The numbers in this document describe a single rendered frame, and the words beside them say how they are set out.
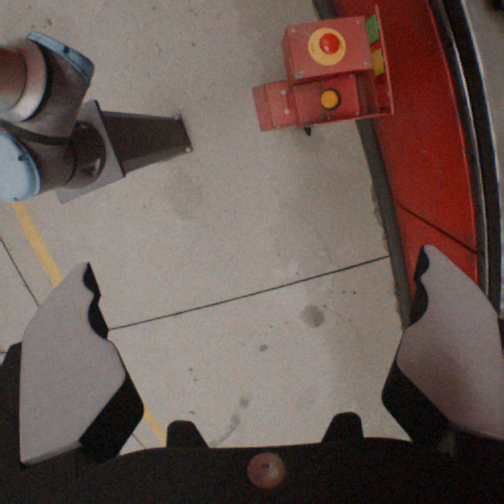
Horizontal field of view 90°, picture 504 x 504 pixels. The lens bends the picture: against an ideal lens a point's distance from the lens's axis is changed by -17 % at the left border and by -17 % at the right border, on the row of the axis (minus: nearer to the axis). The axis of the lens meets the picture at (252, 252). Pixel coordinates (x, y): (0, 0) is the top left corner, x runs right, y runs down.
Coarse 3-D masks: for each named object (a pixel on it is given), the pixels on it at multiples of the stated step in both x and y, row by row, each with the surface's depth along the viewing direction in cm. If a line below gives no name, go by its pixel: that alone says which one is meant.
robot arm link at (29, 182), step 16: (0, 128) 37; (16, 128) 36; (0, 144) 36; (16, 144) 36; (32, 144) 38; (48, 144) 40; (64, 144) 43; (0, 160) 37; (16, 160) 37; (32, 160) 38; (48, 160) 42; (64, 160) 47; (0, 176) 38; (16, 176) 38; (32, 176) 39; (48, 176) 43; (64, 176) 49; (0, 192) 40; (16, 192) 39; (32, 192) 42
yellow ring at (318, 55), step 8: (320, 32) 49; (328, 32) 49; (336, 32) 49; (312, 40) 50; (312, 48) 50; (344, 48) 50; (312, 56) 51; (320, 56) 51; (328, 56) 51; (336, 56) 51; (328, 64) 51
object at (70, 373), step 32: (64, 288) 9; (96, 288) 11; (32, 320) 8; (64, 320) 8; (96, 320) 9; (32, 352) 7; (64, 352) 7; (96, 352) 7; (32, 384) 6; (64, 384) 6; (96, 384) 6; (128, 384) 6; (32, 416) 5; (64, 416) 5; (96, 416) 5; (128, 416) 6; (32, 448) 5; (64, 448) 5; (96, 448) 5
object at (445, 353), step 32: (416, 288) 11; (448, 288) 8; (416, 320) 7; (448, 320) 7; (480, 320) 7; (416, 352) 6; (448, 352) 6; (480, 352) 6; (384, 384) 7; (416, 384) 6; (448, 384) 5; (480, 384) 5; (416, 416) 6; (448, 416) 5; (480, 416) 5
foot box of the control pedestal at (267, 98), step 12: (264, 84) 120; (276, 84) 110; (288, 84) 110; (264, 96) 122; (276, 96) 112; (264, 108) 124; (276, 108) 114; (264, 120) 126; (276, 120) 116; (288, 120) 116
